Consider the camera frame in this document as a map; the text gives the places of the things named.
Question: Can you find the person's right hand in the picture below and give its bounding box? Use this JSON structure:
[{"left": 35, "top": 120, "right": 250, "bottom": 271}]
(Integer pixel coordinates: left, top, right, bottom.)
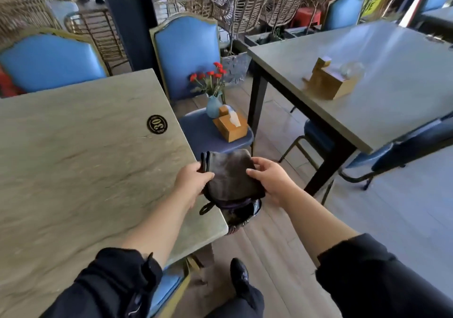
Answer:
[{"left": 246, "top": 157, "right": 302, "bottom": 207}]

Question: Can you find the person's left hand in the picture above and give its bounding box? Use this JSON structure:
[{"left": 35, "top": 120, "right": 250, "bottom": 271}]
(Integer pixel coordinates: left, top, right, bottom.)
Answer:
[{"left": 173, "top": 161, "right": 215, "bottom": 210}]

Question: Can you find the dark grey cloth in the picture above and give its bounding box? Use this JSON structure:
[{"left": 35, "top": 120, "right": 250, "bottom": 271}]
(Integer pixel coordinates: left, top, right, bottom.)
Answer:
[{"left": 199, "top": 149, "right": 266, "bottom": 209}]

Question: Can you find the person's right forearm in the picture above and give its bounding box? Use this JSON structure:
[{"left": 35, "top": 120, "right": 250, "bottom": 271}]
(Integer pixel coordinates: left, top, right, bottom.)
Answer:
[{"left": 279, "top": 186, "right": 360, "bottom": 267}]

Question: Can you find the person's left forearm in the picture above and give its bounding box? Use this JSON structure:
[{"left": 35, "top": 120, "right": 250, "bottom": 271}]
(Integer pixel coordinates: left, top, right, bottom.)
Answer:
[{"left": 122, "top": 187, "right": 194, "bottom": 269}]

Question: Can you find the black pouch with loop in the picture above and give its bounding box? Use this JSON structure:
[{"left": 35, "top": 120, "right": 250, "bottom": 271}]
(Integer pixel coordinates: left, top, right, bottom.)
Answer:
[{"left": 199, "top": 198, "right": 263, "bottom": 235}]

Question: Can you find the wooden tissue box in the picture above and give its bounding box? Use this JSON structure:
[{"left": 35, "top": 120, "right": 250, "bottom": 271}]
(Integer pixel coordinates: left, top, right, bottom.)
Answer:
[
  {"left": 213, "top": 104, "right": 249, "bottom": 143},
  {"left": 302, "top": 56, "right": 361, "bottom": 101}
]

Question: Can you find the light blue vase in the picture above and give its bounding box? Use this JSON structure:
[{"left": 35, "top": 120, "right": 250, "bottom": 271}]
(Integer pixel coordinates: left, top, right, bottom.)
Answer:
[{"left": 206, "top": 94, "right": 223, "bottom": 119}]

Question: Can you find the round black number plaque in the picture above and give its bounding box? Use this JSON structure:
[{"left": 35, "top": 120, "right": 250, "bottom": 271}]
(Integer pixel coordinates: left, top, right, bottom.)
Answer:
[{"left": 147, "top": 114, "right": 168, "bottom": 135}]

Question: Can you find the black leather shoe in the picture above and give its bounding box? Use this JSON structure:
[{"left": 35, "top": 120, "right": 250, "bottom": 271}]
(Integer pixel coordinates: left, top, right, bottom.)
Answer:
[{"left": 230, "top": 258, "right": 250, "bottom": 296}]

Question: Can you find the red flowers bunch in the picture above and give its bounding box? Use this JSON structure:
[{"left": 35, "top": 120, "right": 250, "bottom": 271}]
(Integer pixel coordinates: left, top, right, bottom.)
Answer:
[{"left": 189, "top": 62, "right": 228, "bottom": 97}]

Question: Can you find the grey stone planter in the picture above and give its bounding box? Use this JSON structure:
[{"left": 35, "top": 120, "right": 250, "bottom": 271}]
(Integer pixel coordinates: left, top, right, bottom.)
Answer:
[{"left": 219, "top": 41, "right": 252, "bottom": 85}]

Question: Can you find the dark trouser leg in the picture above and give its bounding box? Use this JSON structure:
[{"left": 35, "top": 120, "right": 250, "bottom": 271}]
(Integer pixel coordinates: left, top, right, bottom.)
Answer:
[{"left": 205, "top": 284, "right": 266, "bottom": 318}]

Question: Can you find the grey stone-look table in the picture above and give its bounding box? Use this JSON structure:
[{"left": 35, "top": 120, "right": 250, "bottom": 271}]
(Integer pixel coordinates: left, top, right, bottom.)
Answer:
[{"left": 0, "top": 68, "right": 229, "bottom": 318}]

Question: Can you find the dark rectangular planter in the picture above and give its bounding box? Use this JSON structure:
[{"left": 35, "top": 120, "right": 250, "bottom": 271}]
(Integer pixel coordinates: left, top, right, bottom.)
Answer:
[{"left": 244, "top": 28, "right": 295, "bottom": 48}]

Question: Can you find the black left jacket sleeve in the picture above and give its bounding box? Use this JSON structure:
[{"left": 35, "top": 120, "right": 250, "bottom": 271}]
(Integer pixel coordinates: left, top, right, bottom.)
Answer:
[{"left": 40, "top": 247, "right": 164, "bottom": 318}]

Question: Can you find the black jacket sleeve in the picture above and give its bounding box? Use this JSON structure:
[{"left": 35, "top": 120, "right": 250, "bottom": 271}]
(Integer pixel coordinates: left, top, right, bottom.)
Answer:
[
  {"left": 315, "top": 233, "right": 453, "bottom": 318},
  {"left": 40, "top": 247, "right": 164, "bottom": 318}
]

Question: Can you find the grey table with black legs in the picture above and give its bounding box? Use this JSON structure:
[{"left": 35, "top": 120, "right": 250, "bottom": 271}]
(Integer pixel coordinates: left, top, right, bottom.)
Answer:
[{"left": 247, "top": 20, "right": 453, "bottom": 197}]

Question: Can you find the black right jacket sleeve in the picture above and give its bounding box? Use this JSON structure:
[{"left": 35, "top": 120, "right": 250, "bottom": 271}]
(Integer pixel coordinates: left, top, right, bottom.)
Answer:
[{"left": 315, "top": 233, "right": 453, "bottom": 318}]

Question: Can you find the red plastic stool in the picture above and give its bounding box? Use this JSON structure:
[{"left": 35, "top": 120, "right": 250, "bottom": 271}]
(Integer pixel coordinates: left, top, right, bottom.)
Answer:
[{"left": 290, "top": 7, "right": 322, "bottom": 29}]

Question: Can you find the dark blue pillar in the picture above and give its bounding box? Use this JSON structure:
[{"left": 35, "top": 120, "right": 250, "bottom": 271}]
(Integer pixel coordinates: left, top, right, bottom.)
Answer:
[{"left": 96, "top": 0, "right": 164, "bottom": 81}]

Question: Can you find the rattan wire-frame chair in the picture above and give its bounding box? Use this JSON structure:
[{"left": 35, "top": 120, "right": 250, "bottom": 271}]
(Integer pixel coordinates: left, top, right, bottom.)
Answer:
[
  {"left": 0, "top": 0, "right": 63, "bottom": 46},
  {"left": 64, "top": 8, "right": 130, "bottom": 76},
  {"left": 212, "top": 0, "right": 272, "bottom": 36},
  {"left": 260, "top": 0, "right": 314, "bottom": 28}
]

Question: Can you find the dark blue chair black frame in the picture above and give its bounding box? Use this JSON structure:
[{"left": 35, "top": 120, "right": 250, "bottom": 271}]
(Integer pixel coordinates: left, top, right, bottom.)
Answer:
[{"left": 338, "top": 112, "right": 453, "bottom": 192}]

